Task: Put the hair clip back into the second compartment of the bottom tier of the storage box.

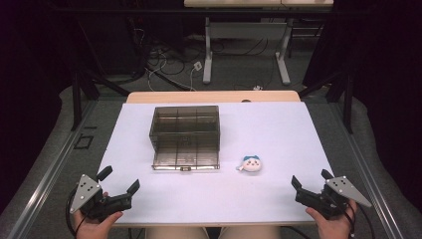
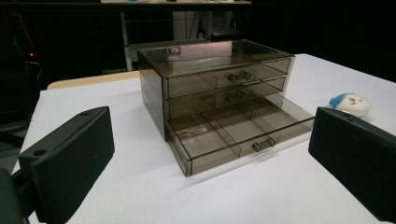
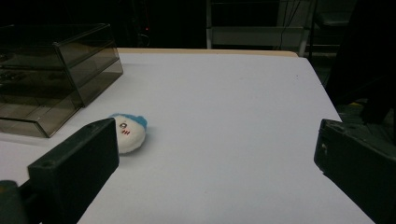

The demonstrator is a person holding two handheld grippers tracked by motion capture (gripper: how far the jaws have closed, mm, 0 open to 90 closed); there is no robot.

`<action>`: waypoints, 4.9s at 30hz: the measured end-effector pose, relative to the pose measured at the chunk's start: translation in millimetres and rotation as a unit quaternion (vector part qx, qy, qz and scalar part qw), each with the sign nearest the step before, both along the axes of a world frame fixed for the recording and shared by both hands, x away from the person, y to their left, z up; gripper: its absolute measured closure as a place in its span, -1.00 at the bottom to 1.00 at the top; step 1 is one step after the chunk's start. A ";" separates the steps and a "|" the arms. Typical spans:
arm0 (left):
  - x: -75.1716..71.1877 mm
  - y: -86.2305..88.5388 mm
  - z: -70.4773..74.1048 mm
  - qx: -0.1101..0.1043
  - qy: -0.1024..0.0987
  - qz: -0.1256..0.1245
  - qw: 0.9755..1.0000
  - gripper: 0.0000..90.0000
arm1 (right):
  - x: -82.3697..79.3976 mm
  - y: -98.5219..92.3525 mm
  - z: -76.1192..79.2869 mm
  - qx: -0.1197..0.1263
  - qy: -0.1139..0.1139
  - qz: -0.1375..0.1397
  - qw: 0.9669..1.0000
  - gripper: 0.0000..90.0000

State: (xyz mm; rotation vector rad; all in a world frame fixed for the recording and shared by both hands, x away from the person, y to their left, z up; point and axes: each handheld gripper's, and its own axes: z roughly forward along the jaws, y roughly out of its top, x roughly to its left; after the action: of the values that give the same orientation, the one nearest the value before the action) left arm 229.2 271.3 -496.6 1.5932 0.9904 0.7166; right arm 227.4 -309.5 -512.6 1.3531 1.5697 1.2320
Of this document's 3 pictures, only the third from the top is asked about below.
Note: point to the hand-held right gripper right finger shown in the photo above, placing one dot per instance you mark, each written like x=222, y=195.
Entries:
x=358, y=168

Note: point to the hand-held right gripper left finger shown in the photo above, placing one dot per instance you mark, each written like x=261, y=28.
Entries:
x=74, y=168

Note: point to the white and blue plush toy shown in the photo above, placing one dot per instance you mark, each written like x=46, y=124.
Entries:
x=130, y=137

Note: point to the smoky transparent drawer box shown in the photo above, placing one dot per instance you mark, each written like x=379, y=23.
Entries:
x=53, y=77

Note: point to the dark curtain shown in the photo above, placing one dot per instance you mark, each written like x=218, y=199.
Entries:
x=367, y=53

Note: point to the white metal rack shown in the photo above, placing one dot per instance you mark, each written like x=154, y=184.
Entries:
x=258, y=34

